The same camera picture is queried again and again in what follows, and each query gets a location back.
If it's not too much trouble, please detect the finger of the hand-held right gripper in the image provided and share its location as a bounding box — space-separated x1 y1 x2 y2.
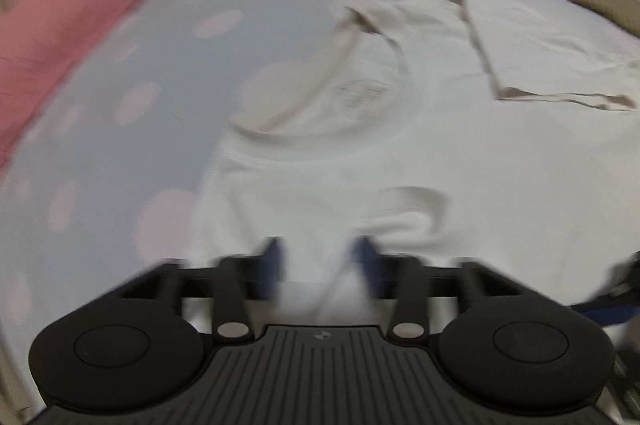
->
569 292 640 328
602 250 640 296

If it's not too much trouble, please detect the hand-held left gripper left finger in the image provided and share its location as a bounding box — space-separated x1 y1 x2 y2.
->
117 236 286 342

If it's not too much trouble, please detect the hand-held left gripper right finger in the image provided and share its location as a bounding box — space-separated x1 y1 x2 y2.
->
350 236 526 342

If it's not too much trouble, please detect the cream white t-shirt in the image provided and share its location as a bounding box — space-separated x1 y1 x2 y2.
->
187 0 640 336

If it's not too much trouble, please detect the polka dot bed sheet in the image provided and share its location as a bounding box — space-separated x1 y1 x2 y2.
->
0 0 640 406

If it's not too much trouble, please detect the pink pillow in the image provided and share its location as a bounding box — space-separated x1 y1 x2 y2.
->
0 0 161 168

